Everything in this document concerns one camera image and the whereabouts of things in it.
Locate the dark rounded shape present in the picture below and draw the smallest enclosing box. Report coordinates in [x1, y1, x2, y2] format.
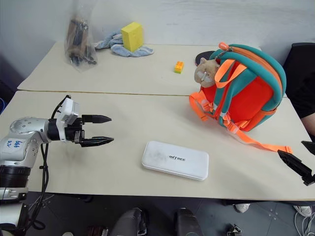
[110, 207, 149, 236]

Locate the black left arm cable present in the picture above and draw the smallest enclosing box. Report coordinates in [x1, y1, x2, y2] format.
[14, 95, 72, 232]

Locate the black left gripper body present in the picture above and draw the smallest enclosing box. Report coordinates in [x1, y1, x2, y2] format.
[65, 117, 86, 145]

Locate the person in black clothes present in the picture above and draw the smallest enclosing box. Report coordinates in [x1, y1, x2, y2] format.
[282, 42, 315, 141]

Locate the flat black oval object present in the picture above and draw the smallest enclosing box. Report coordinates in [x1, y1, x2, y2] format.
[194, 50, 218, 66]

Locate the white Unitree case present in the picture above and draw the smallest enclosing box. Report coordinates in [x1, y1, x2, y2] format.
[141, 140, 210, 181]

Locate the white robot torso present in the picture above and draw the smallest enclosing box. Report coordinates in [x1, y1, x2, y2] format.
[0, 202, 23, 232]

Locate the light blue towel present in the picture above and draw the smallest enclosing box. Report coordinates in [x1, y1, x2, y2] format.
[94, 31, 154, 58]

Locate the clear plastic bag with tools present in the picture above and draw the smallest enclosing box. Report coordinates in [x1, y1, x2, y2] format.
[64, 0, 98, 73]

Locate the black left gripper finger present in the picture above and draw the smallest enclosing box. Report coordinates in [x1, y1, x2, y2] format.
[80, 136, 115, 148]
[81, 114, 113, 124]

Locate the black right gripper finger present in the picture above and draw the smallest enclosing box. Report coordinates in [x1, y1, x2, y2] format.
[277, 149, 315, 186]
[301, 140, 315, 156]

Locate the yellow sponge block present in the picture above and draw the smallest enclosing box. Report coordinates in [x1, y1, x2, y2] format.
[120, 22, 144, 53]

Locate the white floor cable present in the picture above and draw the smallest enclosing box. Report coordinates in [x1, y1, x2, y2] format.
[294, 210, 315, 236]

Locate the orange and teal backpack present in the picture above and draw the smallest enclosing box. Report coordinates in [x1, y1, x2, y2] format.
[189, 42, 293, 154]

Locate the beige plush keychain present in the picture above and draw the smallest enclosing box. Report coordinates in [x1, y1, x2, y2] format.
[194, 57, 221, 88]

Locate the white shoe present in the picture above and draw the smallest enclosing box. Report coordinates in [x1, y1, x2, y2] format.
[293, 205, 313, 217]
[233, 203, 251, 213]

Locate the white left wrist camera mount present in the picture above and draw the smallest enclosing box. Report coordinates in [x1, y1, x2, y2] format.
[56, 97, 81, 143]

